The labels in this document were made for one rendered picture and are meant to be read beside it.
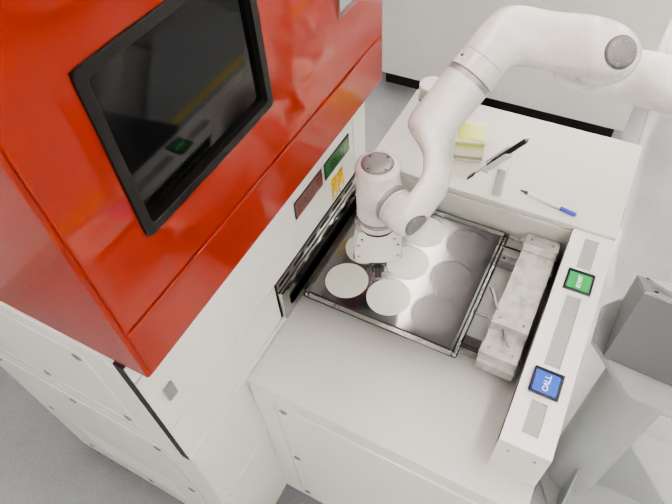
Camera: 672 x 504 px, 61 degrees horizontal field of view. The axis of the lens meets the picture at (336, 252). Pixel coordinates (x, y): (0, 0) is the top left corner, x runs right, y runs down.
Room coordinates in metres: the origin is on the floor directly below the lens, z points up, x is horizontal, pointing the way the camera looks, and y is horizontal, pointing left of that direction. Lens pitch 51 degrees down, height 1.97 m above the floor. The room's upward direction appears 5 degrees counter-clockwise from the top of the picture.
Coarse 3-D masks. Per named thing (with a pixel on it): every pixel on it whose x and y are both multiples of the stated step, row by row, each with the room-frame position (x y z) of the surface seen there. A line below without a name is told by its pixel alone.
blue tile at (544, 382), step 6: (540, 372) 0.48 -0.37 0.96; (546, 372) 0.48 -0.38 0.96; (534, 378) 0.47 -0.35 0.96; (540, 378) 0.47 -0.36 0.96; (546, 378) 0.47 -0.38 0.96; (552, 378) 0.47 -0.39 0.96; (558, 378) 0.46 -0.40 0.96; (534, 384) 0.46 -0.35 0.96; (540, 384) 0.46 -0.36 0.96; (546, 384) 0.45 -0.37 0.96; (552, 384) 0.45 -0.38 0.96; (558, 384) 0.45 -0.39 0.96; (540, 390) 0.44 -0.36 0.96; (546, 390) 0.44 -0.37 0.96; (552, 390) 0.44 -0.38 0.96; (552, 396) 0.43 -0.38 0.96
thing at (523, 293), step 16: (528, 256) 0.82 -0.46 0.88; (512, 272) 0.78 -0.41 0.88; (528, 272) 0.77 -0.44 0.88; (544, 272) 0.77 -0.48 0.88; (512, 288) 0.73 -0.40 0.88; (528, 288) 0.73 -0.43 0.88; (544, 288) 0.72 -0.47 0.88; (512, 304) 0.69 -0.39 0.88; (528, 304) 0.69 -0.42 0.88; (528, 320) 0.64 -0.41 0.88; (496, 336) 0.61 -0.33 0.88; (480, 368) 0.55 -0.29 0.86; (496, 368) 0.54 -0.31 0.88
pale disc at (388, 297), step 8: (384, 280) 0.77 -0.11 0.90; (392, 280) 0.77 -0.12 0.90; (376, 288) 0.75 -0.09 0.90; (384, 288) 0.75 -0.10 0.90; (392, 288) 0.75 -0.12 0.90; (400, 288) 0.75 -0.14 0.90; (368, 296) 0.73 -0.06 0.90; (376, 296) 0.73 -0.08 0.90; (384, 296) 0.73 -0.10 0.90; (392, 296) 0.73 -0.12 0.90; (400, 296) 0.72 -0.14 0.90; (408, 296) 0.72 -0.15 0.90; (368, 304) 0.71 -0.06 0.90; (376, 304) 0.71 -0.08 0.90; (384, 304) 0.71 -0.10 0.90; (392, 304) 0.70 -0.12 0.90; (400, 304) 0.70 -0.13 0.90; (408, 304) 0.70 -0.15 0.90; (376, 312) 0.69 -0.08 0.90; (384, 312) 0.69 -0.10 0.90; (392, 312) 0.68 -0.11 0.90; (400, 312) 0.68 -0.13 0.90
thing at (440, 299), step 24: (432, 216) 0.96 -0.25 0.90; (408, 240) 0.89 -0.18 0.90; (456, 240) 0.87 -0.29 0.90; (480, 240) 0.87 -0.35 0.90; (336, 264) 0.83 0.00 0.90; (360, 264) 0.83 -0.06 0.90; (432, 264) 0.81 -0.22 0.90; (456, 264) 0.80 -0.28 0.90; (480, 264) 0.79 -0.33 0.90; (312, 288) 0.77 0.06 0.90; (408, 288) 0.74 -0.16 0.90; (432, 288) 0.74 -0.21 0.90; (456, 288) 0.73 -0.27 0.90; (360, 312) 0.69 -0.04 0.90; (408, 312) 0.68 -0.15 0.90; (432, 312) 0.68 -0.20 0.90; (456, 312) 0.67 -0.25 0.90; (432, 336) 0.61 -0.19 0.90
